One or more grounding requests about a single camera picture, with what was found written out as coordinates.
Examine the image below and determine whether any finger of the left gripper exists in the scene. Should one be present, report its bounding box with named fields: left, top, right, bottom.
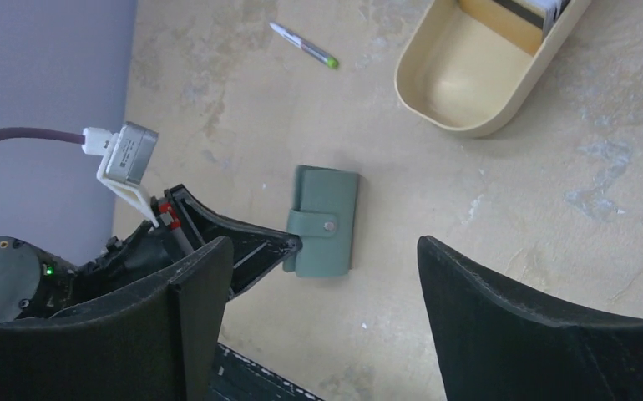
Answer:
left=164, top=184, right=302, bottom=299

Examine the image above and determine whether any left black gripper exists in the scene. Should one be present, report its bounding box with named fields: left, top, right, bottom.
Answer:
left=0, top=222, right=173, bottom=323

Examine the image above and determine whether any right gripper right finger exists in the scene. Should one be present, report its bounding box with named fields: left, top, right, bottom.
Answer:
left=417, top=236, right=643, bottom=400

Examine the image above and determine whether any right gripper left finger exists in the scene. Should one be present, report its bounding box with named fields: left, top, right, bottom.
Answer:
left=0, top=237, right=234, bottom=400

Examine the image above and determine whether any green card holder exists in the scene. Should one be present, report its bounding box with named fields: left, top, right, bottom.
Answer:
left=282, top=165, right=360, bottom=278

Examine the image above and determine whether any gold credit card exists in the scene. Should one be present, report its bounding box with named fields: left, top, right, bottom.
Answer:
left=458, top=0, right=545, bottom=55

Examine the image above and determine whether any stack of cards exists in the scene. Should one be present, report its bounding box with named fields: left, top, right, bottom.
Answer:
left=517, top=0, right=570, bottom=38

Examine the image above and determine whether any green tipped marker pen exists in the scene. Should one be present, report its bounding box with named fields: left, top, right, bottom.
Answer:
left=269, top=22, right=340, bottom=69

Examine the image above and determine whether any beige oval tray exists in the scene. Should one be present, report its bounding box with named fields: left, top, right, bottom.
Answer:
left=395, top=0, right=589, bottom=137

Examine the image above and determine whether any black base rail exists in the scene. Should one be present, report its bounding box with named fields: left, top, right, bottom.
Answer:
left=205, top=343, right=322, bottom=401

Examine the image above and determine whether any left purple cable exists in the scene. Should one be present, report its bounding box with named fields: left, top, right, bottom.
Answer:
left=0, top=127, right=88, bottom=167

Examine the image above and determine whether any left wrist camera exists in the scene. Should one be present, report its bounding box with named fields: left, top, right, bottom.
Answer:
left=82, top=122, right=159, bottom=227

